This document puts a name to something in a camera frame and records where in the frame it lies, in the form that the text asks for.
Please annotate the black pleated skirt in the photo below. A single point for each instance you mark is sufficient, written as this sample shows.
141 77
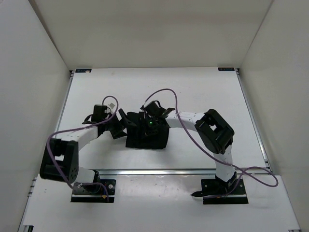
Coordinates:
134 140

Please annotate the left blue corner label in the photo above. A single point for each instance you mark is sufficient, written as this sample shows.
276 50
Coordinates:
83 70

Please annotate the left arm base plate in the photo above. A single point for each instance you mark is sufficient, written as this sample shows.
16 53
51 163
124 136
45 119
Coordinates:
94 194

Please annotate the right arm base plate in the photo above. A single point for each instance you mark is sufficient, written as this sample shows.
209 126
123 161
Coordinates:
214 193

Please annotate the blue corner label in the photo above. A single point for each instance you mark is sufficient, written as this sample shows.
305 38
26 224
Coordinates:
226 69
83 70

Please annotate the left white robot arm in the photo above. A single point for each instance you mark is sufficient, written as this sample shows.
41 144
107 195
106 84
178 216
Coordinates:
61 156

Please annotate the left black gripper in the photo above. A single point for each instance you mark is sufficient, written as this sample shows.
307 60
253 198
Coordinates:
118 132

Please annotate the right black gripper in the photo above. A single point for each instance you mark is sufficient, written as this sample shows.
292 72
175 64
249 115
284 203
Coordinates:
147 133

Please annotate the right blue corner label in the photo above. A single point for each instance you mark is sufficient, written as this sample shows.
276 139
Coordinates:
226 69

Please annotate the aluminium front rail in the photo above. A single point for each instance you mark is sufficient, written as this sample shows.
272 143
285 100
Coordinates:
156 171

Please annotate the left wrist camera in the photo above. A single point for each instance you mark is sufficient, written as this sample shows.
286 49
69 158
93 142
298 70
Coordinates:
111 106

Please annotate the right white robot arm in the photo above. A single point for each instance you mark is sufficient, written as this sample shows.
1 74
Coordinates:
215 133

